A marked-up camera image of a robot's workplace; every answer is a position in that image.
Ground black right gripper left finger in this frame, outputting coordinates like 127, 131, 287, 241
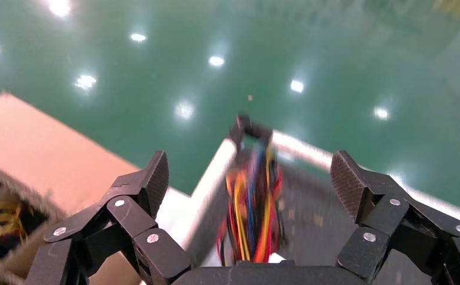
24, 150, 192, 285

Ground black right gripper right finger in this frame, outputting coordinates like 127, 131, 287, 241
330, 150, 460, 285

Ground power supply with coloured wires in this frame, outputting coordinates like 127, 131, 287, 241
215, 146, 286, 265

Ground brown cardboard box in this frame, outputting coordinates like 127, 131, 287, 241
0, 92, 158, 285

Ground dark grey table mat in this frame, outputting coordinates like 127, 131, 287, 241
198, 157, 436, 285

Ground black pipe corner connector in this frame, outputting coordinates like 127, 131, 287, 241
229, 114, 274, 155

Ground white table frame pipe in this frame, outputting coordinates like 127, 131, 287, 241
271, 130, 460, 233
187, 137, 240, 261

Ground yellow wires in box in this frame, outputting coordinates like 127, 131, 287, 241
0, 173, 32, 268

